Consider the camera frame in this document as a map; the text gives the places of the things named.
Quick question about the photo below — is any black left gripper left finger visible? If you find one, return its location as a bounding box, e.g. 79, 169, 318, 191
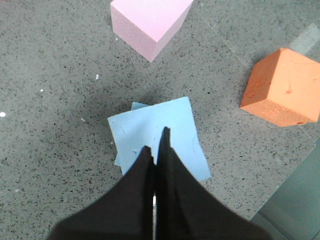
48, 146, 155, 240

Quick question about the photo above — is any notched light blue foam cube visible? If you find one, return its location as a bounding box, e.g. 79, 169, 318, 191
114, 102, 149, 170

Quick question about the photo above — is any large chipped orange foam cube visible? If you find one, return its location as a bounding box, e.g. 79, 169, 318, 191
240, 48, 320, 127

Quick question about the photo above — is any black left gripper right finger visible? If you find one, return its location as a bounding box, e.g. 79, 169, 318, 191
155, 127, 271, 240

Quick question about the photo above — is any pink foam cube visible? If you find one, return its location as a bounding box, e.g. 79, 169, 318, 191
110, 0, 193, 62

